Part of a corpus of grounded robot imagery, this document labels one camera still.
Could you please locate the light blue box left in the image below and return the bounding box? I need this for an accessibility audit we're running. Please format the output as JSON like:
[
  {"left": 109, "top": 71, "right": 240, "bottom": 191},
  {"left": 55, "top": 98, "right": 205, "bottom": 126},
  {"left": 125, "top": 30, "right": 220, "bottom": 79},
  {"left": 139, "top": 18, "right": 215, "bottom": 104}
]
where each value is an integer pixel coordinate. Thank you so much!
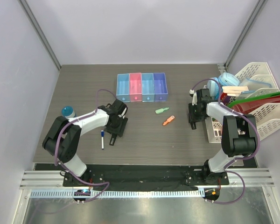
[{"left": 116, "top": 73, "right": 130, "bottom": 102}]

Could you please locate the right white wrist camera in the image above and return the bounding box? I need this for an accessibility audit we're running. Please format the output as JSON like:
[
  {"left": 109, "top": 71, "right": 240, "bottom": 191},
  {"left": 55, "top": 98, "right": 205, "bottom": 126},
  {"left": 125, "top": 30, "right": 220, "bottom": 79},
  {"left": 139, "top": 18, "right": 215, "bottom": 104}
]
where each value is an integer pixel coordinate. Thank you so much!
[{"left": 189, "top": 90, "right": 197, "bottom": 105}]

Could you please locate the white mesh basket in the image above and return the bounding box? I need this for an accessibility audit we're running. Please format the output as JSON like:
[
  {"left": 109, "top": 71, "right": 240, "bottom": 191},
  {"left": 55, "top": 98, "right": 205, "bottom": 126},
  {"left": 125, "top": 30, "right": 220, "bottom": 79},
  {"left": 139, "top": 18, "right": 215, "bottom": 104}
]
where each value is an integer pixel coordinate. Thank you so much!
[{"left": 205, "top": 117, "right": 223, "bottom": 143}]

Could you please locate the pink plastic box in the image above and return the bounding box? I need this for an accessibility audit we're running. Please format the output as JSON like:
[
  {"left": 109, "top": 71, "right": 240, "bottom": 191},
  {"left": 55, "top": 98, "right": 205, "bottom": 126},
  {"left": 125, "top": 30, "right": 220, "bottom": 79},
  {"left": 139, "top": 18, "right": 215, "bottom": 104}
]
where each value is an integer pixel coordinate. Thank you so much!
[{"left": 129, "top": 73, "right": 142, "bottom": 102}]

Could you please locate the light blue box middle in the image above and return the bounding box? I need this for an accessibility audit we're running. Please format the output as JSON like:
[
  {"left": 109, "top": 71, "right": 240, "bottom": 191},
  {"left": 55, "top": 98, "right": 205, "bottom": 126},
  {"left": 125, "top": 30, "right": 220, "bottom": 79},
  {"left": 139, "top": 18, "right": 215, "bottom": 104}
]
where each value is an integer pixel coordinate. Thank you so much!
[{"left": 141, "top": 73, "right": 155, "bottom": 102}]

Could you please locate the white mesh file rack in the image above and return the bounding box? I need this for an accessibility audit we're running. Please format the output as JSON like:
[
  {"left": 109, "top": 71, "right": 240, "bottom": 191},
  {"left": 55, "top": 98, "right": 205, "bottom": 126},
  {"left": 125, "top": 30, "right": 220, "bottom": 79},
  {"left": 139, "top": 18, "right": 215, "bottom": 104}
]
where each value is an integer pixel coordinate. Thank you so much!
[{"left": 236, "top": 62, "right": 280, "bottom": 140}]

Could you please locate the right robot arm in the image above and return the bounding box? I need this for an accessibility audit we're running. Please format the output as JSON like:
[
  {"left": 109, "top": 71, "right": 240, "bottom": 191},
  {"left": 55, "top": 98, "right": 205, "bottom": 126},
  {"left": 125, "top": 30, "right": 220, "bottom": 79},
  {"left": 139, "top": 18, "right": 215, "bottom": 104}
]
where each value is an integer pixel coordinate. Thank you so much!
[{"left": 189, "top": 89, "right": 260, "bottom": 184}]

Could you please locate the purple plastic box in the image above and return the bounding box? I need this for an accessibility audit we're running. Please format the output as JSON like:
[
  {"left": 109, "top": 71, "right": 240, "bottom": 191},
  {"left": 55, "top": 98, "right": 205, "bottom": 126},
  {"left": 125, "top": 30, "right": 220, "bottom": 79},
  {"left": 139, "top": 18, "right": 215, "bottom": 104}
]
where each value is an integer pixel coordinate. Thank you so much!
[{"left": 153, "top": 73, "right": 168, "bottom": 102}]

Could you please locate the blue capped white marker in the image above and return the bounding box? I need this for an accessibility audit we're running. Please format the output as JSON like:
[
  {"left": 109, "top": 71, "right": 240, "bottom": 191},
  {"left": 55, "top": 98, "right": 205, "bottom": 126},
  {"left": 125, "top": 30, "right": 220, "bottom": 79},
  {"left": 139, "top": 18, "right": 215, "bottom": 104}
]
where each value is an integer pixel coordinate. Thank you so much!
[{"left": 101, "top": 130, "right": 105, "bottom": 150}]

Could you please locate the wooden stick bundle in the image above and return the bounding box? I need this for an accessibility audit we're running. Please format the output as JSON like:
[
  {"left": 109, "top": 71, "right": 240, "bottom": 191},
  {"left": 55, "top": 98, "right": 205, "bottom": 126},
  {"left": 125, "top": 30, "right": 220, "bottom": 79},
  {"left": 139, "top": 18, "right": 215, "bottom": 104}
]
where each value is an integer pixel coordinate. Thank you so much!
[{"left": 222, "top": 86, "right": 249, "bottom": 97}]

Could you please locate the light blue box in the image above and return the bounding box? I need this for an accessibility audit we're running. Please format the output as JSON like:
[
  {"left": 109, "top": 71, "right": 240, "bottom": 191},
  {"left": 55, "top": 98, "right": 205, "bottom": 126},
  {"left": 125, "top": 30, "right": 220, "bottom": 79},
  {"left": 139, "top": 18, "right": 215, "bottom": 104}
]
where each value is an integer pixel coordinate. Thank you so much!
[
  {"left": 116, "top": 73, "right": 130, "bottom": 102},
  {"left": 141, "top": 73, "right": 155, "bottom": 102}
]

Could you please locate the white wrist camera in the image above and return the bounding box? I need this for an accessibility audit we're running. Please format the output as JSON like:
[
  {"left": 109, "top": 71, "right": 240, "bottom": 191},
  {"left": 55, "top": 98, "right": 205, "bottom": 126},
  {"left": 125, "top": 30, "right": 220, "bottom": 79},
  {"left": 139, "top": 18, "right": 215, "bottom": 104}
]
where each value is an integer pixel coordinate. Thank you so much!
[
  {"left": 189, "top": 90, "right": 197, "bottom": 105},
  {"left": 120, "top": 107, "right": 127, "bottom": 117}
]

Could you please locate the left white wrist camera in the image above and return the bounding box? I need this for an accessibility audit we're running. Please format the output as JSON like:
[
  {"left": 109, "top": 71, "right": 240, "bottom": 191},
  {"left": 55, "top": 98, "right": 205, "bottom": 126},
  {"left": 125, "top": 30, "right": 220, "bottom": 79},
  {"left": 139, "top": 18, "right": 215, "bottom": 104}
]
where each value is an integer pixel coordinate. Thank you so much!
[{"left": 120, "top": 107, "right": 127, "bottom": 117}]

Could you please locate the green utility knife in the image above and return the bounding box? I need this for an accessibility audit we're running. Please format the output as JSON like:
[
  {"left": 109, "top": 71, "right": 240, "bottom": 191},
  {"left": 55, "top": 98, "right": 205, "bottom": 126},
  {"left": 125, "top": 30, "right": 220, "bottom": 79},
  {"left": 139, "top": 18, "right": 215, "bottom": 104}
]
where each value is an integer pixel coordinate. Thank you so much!
[{"left": 155, "top": 107, "right": 169, "bottom": 114}]

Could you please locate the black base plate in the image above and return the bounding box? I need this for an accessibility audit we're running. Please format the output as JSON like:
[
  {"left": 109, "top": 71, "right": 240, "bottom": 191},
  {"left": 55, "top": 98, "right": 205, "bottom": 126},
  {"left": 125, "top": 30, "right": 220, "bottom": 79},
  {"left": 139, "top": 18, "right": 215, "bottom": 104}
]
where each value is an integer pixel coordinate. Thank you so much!
[{"left": 63, "top": 164, "right": 230, "bottom": 187}]

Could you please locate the white slotted cable duct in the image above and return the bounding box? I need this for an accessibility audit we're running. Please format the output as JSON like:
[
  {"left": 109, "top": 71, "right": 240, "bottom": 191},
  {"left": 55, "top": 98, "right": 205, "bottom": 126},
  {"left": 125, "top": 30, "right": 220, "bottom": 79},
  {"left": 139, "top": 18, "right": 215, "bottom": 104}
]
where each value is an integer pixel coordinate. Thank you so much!
[{"left": 30, "top": 189, "right": 205, "bottom": 199}]

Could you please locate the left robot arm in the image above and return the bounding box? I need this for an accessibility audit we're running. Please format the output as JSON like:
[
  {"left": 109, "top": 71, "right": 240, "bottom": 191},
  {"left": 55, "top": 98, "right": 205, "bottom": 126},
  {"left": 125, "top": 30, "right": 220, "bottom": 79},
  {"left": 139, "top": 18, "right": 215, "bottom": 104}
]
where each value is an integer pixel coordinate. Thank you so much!
[{"left": 42, "top": 99, "right": 128, "bottom": 186}]

